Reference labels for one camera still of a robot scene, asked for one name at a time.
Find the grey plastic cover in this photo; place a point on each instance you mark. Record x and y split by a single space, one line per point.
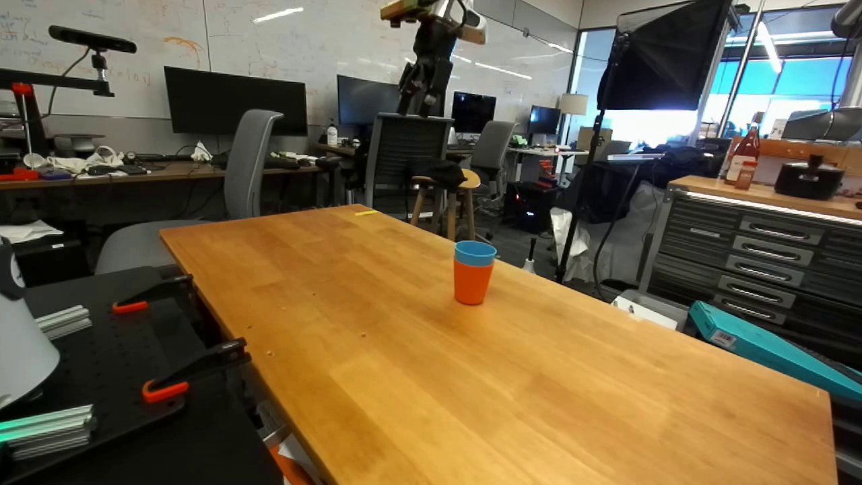
630 233

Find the grey office chair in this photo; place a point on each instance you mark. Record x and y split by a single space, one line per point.
492 148
246 163

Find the greenish aluminium extrusion bar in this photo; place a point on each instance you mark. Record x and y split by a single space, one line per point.
44 426

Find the white table lamp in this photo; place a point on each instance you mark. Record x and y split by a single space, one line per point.
573 104

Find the black camera boom stand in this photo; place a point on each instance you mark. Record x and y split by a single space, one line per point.
55 81

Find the teal plastic case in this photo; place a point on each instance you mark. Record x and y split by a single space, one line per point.
764 345

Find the grey office desk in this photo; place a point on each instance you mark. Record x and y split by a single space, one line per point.
630 157

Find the black computer tower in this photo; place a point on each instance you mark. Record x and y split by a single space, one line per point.
526 206

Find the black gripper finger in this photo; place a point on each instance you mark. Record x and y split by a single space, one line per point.
412 90
437 90

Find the large black monitor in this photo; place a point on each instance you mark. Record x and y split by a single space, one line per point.
232 104

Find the white paper sheets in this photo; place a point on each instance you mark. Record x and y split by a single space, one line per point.
28 233

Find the dark mesh office chair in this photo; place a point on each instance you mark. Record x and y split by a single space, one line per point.
406 152

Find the orange plastic cup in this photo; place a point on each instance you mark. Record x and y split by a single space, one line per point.
474 285

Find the black stereo camera bar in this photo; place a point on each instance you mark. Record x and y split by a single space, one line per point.
91 38

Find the blue plastic cup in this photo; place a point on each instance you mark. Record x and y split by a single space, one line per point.
476 253

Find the brown wooden desk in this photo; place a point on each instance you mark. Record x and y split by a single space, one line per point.
137 175

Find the white rounded shade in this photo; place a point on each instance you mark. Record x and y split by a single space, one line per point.
24 353

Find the black softbox light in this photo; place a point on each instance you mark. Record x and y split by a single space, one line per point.
663 56

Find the black computer monitor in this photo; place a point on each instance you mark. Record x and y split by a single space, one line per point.
369 97

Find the wooden stool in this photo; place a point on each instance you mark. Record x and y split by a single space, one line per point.
474 179

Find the black perforated pegboard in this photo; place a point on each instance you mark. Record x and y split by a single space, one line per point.
110 360

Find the white cardboard box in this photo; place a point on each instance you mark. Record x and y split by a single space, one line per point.
649 310

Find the small black monitor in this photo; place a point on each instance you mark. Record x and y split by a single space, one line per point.
542 118
474 110

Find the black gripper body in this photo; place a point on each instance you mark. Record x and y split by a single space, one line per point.
436 40

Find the grey metal drawer cabinet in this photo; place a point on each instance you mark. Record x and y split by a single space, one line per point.
771 259

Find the red and white bottle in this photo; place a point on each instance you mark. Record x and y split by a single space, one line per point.
746 166

